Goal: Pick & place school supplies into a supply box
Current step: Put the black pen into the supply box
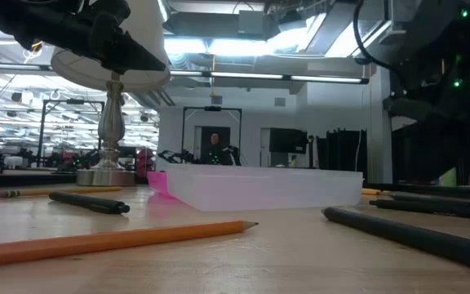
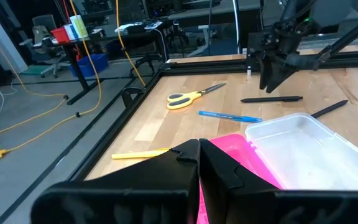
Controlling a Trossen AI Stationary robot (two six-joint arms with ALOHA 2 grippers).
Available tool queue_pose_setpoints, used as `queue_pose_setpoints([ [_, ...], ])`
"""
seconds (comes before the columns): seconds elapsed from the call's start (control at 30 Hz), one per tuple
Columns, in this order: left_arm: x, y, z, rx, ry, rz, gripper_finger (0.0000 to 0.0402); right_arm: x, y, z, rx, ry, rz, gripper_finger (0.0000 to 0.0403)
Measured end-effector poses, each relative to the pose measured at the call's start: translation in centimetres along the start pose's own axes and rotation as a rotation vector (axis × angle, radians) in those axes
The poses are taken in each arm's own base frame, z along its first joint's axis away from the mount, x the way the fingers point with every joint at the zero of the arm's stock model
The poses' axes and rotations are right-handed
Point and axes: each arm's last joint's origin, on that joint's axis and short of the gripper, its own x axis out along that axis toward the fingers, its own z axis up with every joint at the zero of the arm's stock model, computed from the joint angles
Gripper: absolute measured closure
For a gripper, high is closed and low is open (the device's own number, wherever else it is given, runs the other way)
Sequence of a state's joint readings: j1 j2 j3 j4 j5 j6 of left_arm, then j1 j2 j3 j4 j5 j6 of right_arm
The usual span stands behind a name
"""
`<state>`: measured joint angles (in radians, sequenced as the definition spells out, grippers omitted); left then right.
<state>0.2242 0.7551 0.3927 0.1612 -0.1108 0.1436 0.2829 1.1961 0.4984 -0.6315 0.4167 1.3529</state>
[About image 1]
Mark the clear pencil box pink lid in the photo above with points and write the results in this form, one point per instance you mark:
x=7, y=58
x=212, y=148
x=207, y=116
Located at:
x=259, y=188

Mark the grey ceiling box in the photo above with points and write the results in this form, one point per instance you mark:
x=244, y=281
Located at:
x=251, y=22

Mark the yellow pencil with eraser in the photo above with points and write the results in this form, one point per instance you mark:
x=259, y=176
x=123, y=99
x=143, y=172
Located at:
x=55, y=191

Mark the black background robot arm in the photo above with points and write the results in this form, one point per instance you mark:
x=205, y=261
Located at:
x=233, y=155
x=174, y=156

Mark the orange wooden pencil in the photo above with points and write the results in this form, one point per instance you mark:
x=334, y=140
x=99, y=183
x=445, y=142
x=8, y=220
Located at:
x=116, y=241

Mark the black curtain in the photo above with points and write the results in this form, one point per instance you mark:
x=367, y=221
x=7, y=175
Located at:
x=341, y=155

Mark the white shade silver table lamp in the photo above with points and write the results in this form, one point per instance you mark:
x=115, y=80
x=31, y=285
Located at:
x=110, y=122

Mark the black pen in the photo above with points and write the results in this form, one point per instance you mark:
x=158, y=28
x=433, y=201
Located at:
x=431, y=199
x=88, y=202
x=431, y=209
x=414, y=239

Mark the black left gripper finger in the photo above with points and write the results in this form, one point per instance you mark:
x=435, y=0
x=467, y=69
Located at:
x=131, y=51
x=137, y=69

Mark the black background gantry frame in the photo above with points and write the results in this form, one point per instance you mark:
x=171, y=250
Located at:
x=212, y=108
x=76, y=101

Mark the long ceiling light bar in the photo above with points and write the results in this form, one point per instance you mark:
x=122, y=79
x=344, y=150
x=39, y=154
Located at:
x=247, y=76

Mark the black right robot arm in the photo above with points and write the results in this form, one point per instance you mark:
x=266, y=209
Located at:
x=463, y=41

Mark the green white container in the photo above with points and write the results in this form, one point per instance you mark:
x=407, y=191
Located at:
x=449, y=177

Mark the pink background object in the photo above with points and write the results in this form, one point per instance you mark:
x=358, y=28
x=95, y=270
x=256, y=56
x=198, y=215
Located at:
x=144, y=161

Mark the black monitor screen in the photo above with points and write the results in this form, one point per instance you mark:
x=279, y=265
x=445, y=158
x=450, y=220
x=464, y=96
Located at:
x=288, y=141

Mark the person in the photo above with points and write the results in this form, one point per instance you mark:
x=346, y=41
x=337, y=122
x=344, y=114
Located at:
x=215, y=141

